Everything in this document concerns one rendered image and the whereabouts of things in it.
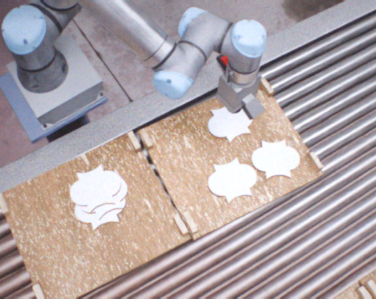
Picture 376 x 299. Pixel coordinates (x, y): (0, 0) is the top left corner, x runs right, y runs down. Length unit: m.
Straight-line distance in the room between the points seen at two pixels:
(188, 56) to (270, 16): 1.91
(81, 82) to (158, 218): 0.46
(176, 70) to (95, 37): 1.80
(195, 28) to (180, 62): 0.10
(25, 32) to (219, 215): 0.69
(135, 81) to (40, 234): 1.43
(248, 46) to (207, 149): 0.41
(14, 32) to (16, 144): 1.27
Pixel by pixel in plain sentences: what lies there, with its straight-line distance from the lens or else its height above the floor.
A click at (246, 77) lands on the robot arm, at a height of 1.23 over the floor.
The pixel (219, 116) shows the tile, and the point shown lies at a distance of 1.36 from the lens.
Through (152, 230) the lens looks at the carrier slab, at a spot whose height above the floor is 0.94.
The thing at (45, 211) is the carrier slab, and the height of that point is 0.94.
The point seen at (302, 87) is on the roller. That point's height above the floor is 0.92.
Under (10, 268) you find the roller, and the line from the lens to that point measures 1.31.
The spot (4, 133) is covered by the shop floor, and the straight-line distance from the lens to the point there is 2.54.
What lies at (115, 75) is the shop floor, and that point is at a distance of 2.58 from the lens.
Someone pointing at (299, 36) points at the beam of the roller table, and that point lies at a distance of 1.61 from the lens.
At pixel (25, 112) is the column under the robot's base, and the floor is 0.87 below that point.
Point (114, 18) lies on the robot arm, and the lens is 0.95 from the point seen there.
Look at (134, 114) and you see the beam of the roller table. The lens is 1.39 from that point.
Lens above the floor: 2.13
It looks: 65 degrees down
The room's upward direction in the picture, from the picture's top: 3 degrees clockwise
